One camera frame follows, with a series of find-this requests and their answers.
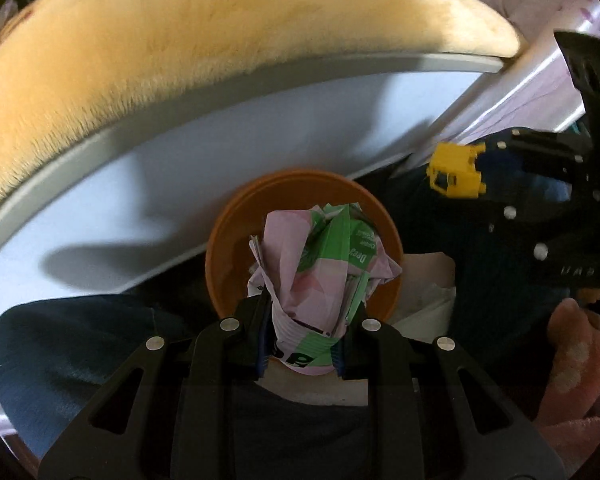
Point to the orange plastic bucket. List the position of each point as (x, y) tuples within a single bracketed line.
[(230, 240)]

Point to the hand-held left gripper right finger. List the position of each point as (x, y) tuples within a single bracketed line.
[(338, 362)]

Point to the grey white bed frame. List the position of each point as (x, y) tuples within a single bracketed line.
[(180, 170)]

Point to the pale patterned bed sheet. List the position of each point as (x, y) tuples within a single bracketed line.
[(530, 90)]

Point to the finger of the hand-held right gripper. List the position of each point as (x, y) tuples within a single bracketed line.
[(530, 160), (540, 240)]

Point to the pink green packet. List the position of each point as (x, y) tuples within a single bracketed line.
[(310, 270)]

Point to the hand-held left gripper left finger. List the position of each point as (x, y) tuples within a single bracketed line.
[(263, 350)]

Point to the person's right forearm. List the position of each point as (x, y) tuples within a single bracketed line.
[(575, 360)]

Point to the yellow plush blanket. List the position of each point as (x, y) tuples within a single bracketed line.
[(180, 50)]

